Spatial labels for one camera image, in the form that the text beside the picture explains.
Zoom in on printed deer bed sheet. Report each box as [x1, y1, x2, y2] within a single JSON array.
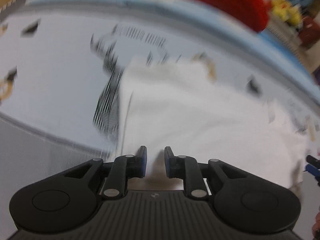
[[1, 7, 319, 161]]

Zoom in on person right hand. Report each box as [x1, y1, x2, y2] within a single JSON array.
[[312, 212, 320, 240]]

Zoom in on light blue folded sheet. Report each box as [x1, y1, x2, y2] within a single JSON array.
[[28, 0, 319, 103]]

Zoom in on yellow plush toys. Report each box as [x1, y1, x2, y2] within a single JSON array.
[[271, 0, 303, 27]]

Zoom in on white long-sleeve shirt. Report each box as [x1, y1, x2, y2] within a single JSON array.
[[117, 59, 307, 190]]

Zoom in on dark red pillow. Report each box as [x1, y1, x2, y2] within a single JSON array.
[[298, 16, 319, 48]]

